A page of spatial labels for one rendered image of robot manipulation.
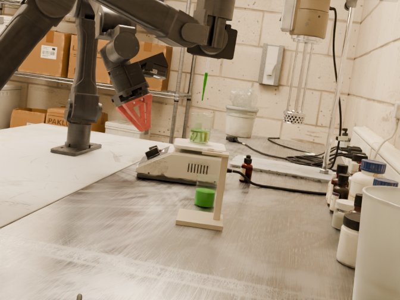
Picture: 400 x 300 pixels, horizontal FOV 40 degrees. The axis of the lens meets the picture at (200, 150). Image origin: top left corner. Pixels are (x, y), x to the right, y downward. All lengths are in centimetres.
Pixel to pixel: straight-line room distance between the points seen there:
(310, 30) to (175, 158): 58
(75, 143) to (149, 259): 79
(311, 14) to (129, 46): 60
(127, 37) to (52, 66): 244
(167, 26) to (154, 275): 50
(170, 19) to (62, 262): 51
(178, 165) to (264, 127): 246
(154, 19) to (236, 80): 268
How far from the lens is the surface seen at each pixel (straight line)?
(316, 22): 161
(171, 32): 105
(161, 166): 125
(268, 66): 357
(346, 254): 87
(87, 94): 148
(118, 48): 118
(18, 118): 378
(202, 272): 75
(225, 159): 95
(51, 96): 406
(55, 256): 75
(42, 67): 364
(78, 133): 151
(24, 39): 98
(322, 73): 367
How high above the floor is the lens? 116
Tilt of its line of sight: 8 degrees down
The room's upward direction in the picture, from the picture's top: 8 degrees clockwise
